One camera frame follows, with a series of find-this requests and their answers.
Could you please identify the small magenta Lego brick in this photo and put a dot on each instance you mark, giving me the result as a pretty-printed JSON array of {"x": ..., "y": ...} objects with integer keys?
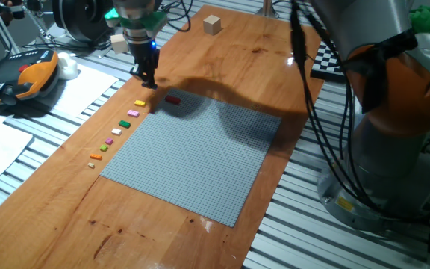
[{"x": 109, "y": 141}]

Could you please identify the red long Lego brick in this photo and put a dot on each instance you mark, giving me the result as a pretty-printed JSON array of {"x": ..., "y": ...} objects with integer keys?
[{"x": 172, "y": 99}]

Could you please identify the light pink Lego brick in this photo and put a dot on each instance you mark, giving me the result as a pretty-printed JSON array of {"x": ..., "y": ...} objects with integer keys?
[{"x": 133, "y": 113}]

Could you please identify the green printed camera mount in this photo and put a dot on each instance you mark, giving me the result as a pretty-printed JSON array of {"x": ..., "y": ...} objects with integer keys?
[{"x": 155, "y": 20}]

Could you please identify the small lime Lego brick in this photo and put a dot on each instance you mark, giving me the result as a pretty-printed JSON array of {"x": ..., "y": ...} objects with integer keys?
[{"x": 103, "y": 148}]

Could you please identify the dark green Lego brick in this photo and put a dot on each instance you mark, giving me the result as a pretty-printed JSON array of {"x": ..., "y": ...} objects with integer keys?
[{"x": 124, "y": 124}]

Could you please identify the black round spool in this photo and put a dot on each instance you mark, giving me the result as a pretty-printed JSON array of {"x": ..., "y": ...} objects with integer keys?
[{"x": 82, "y": 18}]

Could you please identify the yellow Lego brick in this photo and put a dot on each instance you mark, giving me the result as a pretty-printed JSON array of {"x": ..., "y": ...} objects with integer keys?
[{"x": 140, "y": 103}]

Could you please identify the orange black teach pendant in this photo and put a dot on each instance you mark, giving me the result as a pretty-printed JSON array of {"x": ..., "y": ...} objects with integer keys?
[{"x": 24, "y": 76}]

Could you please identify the blue long Lego brick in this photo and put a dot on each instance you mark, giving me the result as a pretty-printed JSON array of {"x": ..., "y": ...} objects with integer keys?
[{"x": 152, "y": 86}]

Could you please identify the white rounded plastic object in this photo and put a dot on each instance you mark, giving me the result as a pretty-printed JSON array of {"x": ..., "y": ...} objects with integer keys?
[{"x": 67, "y": 67}]

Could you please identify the person hand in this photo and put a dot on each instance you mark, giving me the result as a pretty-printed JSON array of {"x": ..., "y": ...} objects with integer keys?
[{"x": 10, "y": 11}]

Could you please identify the plain wooden cube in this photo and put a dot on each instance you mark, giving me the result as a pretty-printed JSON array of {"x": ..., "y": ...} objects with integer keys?
[
  {"x": 212, "y": 25},
  {"x": 119, "y": 44}
]

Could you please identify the large wooden board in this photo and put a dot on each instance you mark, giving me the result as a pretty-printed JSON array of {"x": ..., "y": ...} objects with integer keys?
[{"x": 69, "y": 224}]

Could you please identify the grey Lego baseplate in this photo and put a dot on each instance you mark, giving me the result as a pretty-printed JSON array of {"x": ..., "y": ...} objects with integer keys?
[{"x": 200, "y": 157}]

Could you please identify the white Lego brick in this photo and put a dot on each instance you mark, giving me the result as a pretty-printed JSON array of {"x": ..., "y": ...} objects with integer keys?
[{"x": 116, "y": 131}]

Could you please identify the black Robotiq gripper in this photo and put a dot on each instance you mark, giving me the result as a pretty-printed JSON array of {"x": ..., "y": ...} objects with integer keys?
[{"x": 146, "y": 56}]

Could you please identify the metal frame post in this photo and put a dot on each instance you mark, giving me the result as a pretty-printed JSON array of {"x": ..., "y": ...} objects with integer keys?
[{"x": 267, "y": 8}]

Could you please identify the tiny beige Lego brick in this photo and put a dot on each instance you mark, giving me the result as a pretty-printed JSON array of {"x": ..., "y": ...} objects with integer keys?
[{"x": 91, "y": 165}]

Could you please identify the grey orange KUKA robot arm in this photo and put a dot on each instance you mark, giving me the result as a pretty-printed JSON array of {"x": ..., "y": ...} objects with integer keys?
[{"x": 386, "y": 168}]

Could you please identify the thin orange Lego brick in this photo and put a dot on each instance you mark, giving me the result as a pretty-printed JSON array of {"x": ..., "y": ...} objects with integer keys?
[{"x": 96, "y": 157}]

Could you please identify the black white checkerboard plate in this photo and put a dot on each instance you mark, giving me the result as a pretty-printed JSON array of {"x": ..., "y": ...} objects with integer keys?
[{"x": 327, "y": 61}]

